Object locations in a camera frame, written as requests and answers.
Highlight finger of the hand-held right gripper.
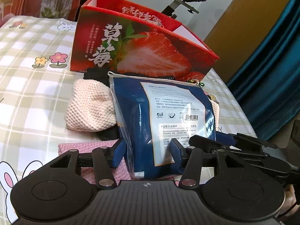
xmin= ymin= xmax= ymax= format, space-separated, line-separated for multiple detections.
xmin=189 ymin=135 xmax=270 ymax=163
xmin=216 ymin=132 xmax=280 ymax=150

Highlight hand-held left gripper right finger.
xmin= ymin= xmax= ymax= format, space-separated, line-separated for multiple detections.
xmin=170 ymin=138 xmax=238 ymax=191

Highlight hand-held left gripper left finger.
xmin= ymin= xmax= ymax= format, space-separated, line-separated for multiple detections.
xmin=45 ymin=138 xmax=128 ymax=191

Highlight black satin eye mask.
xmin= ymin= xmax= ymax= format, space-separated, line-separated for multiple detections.
xmin=97 ymin=121 xmax=120 ymax=141

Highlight blue plastic pouch packet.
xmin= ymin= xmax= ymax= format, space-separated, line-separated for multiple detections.
xmin=108 ymin=71 xmax=217 ymax=180

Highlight red strawberry print box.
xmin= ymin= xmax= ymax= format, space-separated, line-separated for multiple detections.
xmin=70 ymin=0 xmax=221 ymax=83

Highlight pink knitted cloth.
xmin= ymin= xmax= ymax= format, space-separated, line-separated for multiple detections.
xmin=58 ymin=139 xmax=132 ymax=185

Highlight cream knitted hat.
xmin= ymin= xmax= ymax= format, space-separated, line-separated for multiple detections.
xmin=66 ymin=79 xmax=118 ymax=132

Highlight blue curtain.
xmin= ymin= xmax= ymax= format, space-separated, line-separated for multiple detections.
xmin=226 ymin=0 xmax=300 ymax=141

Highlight black fuzzy cloth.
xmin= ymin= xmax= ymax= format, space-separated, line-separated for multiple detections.
xmin=83 ymin=68 xmax=112 ymax=87

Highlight checked cartoon bed sheet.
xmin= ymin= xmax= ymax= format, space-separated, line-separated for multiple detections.
xmin=0 ymin=16 xmax=258 ymax=216

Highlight wooden door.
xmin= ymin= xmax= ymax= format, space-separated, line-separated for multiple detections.
xmin=203 ymin=0 xmax=296 ymax=83

